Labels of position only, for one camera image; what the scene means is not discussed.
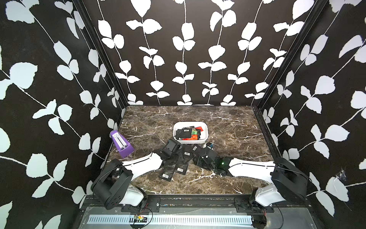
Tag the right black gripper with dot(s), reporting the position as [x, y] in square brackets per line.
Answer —
[198, 160]

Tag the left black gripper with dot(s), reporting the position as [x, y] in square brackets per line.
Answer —
[178, 150]

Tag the small red tea bag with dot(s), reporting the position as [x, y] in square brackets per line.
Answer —
[192, 138]

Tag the green tea bag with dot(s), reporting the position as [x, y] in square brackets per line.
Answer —
[196, 132]

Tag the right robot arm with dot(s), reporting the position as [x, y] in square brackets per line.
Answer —
[285, 181]

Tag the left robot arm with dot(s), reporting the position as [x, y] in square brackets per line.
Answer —
[113, 186]

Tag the black tea bag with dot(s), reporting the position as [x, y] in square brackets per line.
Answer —
[187, 151]
[183, 133]
[167, 173]
[181, 166]

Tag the black tea bag upper left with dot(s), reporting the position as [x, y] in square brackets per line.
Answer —
[181, 166]

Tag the black tea bag lower left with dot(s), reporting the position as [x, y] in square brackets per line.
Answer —
[167, 173]

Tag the black tea bag top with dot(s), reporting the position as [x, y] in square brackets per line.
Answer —
[183, 133]

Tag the white storage box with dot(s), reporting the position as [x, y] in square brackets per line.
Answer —
[192, 124]

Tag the purple metronome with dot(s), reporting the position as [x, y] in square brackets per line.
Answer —
[123, 146]

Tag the small circuit board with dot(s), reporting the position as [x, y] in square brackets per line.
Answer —
[139, 219]

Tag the white perforated strip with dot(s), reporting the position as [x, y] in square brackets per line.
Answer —
[184, 220]

